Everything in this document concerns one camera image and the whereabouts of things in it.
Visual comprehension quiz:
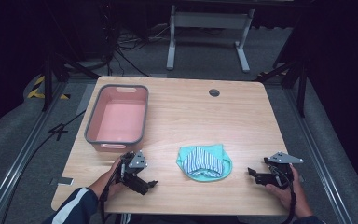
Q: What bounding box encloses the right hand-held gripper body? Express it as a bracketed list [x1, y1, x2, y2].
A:
[255, 151, 304, 190]

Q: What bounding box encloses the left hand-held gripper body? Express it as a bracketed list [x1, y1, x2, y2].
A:
[117, 150, 152, 196]

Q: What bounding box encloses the pink basin with grey rim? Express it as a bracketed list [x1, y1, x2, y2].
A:
[84, 83, 150, 153]

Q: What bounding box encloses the teal and striped underwear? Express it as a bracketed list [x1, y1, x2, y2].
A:
[175, 143, 233, 183]

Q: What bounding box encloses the person's right hand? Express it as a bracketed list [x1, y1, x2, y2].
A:
[265, 163, 313, 219]

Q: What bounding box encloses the person's left hand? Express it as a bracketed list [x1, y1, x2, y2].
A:
[103, 157, 128, 200]

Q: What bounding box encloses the grey tape patch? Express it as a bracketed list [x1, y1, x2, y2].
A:
[49, 175, 75, 187]

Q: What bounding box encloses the black tape cross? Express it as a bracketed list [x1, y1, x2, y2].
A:
[48, 122, 70, 142]

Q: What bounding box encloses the black tripod stand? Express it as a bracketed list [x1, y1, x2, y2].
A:
[254, 58, 310, 119]
[41, 50, 101, 112]

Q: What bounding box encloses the yellow and black hazard tape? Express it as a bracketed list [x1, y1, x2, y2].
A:
[26, 75, 72, 101]

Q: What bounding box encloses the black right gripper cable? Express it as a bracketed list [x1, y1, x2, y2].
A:
[280, 182, 297, 224]

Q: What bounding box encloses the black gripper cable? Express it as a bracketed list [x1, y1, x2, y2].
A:
[280, 182, 297, 224]
[98, 169, 123, 224]

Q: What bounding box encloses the aluminium floor rail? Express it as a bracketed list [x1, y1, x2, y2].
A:
[0, 81, 69, 224]
[282, 88, 354, 224]

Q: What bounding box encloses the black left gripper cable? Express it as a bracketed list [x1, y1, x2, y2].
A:
[98, 169, 123, 224]

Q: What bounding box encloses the black floor cable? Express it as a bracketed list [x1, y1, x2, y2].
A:
[0, 109, 88, 224]

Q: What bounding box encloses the tangle of black cables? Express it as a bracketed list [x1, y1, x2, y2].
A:
[103, 18, 171, 78]

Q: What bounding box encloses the grey metal stand frame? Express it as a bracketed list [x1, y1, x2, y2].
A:
[166, 4, 255, 74]

